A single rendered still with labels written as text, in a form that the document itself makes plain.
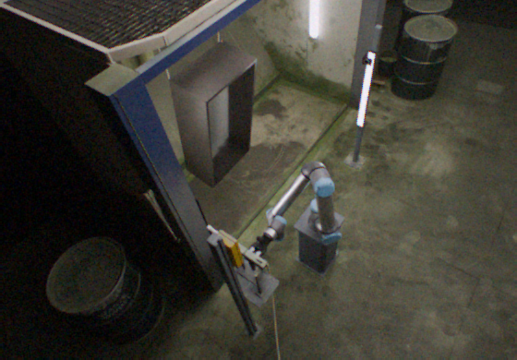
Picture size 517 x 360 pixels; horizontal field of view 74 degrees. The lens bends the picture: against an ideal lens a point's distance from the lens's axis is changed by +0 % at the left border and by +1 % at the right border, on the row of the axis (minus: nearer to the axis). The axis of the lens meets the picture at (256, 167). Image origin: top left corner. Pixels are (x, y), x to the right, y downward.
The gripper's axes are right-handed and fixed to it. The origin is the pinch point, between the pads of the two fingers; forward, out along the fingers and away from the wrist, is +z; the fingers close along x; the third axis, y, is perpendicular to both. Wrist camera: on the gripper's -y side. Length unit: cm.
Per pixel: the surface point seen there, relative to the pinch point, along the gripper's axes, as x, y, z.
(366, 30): 53, -8, -276
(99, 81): 63, -117, 10
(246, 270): 7.5, 29.7, -1.5
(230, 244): -3.1, -45.4, 13.7
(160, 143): 49, -79, 1
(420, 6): 35, 15, -400
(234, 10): 49, -119, -68
